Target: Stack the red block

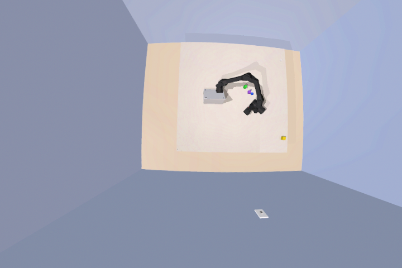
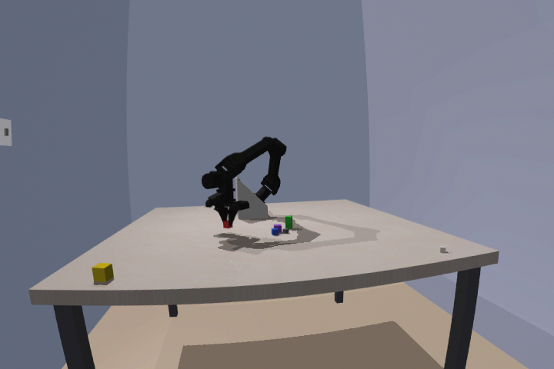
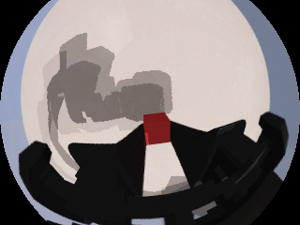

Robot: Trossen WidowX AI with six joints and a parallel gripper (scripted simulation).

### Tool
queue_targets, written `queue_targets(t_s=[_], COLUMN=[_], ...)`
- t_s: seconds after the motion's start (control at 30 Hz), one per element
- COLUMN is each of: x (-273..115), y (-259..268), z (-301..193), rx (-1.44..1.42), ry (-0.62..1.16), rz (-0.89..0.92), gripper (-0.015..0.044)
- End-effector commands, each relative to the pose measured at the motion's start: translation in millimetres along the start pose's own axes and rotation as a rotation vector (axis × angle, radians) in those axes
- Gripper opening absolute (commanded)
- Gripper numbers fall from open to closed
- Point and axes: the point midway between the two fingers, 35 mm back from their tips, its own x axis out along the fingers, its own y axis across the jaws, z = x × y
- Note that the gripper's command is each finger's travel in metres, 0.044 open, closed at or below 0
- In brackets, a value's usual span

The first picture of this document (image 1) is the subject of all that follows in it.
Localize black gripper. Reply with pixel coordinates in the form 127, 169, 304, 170
243, 103, 254, 116

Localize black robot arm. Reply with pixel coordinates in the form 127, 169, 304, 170
216, 73, 265, 114

